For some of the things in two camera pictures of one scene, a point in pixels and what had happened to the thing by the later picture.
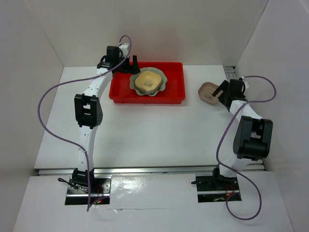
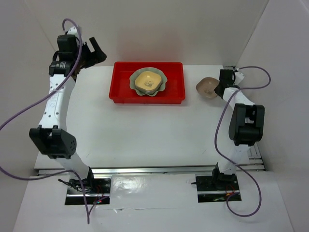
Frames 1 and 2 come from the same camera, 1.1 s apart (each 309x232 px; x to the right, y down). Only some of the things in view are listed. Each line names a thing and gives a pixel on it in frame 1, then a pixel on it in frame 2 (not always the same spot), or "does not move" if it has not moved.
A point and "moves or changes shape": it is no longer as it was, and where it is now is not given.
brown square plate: [205, 91] moves or changes shape
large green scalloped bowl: [149, 81] does not move
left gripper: [133, 69] → [100, 54]
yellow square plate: [147, 82] does not move
